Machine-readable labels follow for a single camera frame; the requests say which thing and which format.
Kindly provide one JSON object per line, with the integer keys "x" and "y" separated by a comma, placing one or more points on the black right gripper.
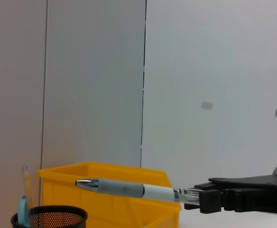
{"x": 259, "y": 181}

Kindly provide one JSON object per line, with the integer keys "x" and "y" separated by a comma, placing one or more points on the grey clear pen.
{"x": 129, "y": 188}

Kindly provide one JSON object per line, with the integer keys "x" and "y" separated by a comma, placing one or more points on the transparent plastic ruler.
{"x": 27, "y": 183}

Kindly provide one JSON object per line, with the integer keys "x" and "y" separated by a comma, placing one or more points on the blue capped scissors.
{"x": 24, "y": 211}

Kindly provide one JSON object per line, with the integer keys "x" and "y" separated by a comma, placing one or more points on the black mesh pen holder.
{"x": 58, "y": 217}

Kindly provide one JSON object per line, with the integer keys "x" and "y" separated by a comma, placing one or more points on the yellow plastic bin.
{"x": 105, "y": 213}

